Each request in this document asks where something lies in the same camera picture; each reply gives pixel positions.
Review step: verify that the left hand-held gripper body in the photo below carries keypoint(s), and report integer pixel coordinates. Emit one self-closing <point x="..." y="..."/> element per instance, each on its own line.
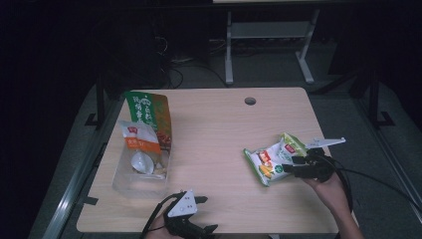
<point x="182" y="205"/>

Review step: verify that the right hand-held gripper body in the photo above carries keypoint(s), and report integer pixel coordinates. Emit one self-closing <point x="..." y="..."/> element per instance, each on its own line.
<point x="318" y="167"/>

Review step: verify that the white and green snack packet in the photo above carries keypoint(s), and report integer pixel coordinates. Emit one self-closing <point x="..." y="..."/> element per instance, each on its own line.
<point x="268" y="162"/>

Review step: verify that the clear plastic container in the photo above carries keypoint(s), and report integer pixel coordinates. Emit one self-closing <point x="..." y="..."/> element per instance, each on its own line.
<point x="139" y="186"/>

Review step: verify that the clear packet with orange label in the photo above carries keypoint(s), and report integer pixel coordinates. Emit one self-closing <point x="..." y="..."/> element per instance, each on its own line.
<point x="141" y="139"/>

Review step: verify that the green sausage snack packet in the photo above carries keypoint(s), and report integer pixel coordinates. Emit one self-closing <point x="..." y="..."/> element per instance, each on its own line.
<point x="156" y="109"/>

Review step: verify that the person's right hand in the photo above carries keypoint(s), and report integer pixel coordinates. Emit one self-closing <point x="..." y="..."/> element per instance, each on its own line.
<point x="331" y="192"/>

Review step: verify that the person's left hand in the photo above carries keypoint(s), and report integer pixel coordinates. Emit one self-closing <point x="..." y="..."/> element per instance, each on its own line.
<point x="157" y="230"/>

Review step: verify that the black metal stand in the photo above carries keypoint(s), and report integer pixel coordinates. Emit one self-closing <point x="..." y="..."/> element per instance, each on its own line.
<point x="374" y="99"/>
<point x="100" y="106"/>

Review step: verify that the grey aluminium rail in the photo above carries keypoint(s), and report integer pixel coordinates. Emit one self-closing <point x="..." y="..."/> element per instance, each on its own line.
<point x="71" y="195"/>

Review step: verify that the white metal stand frame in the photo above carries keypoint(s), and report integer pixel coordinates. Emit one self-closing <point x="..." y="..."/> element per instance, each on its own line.
<point x="229" y="49"/>

